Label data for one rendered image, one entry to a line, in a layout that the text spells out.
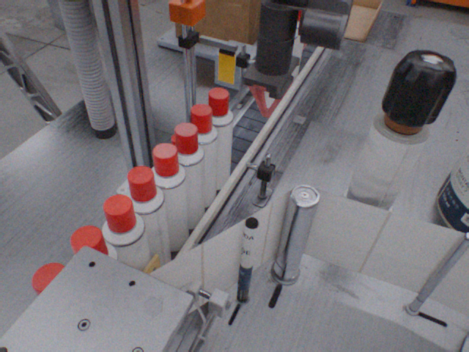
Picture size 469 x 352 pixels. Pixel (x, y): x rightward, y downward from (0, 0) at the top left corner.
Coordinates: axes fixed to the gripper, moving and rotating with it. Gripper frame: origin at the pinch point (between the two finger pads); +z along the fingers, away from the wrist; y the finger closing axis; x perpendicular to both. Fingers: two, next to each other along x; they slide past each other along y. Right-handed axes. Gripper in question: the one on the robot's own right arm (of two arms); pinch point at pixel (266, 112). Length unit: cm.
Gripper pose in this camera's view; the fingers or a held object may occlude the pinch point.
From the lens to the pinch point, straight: 71.1
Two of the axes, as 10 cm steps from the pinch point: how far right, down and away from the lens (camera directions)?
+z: -0.4, 7.1, 7.1
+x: -9.1, -3.2, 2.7
